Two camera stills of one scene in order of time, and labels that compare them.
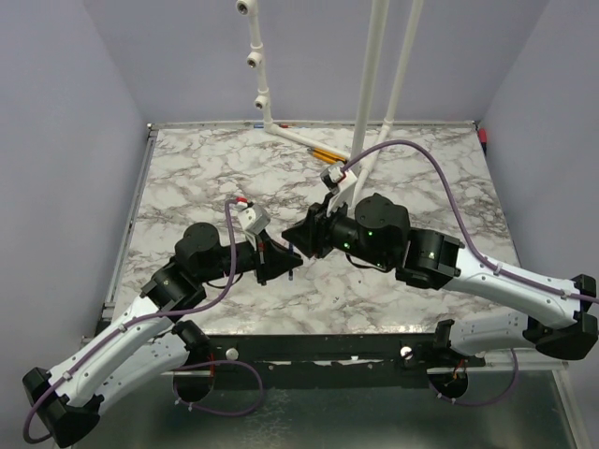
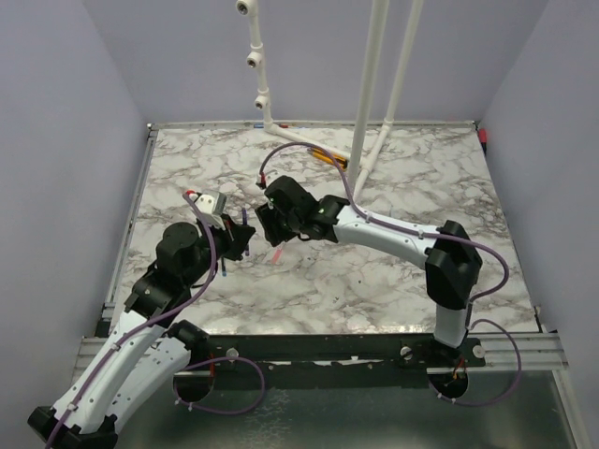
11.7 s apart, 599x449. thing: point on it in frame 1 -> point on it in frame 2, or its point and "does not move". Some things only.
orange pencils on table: (328, 155) does not move
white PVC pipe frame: (379, 12) does not move
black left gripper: (276, 259) -> (235, 235)
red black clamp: (483, 137) does not move
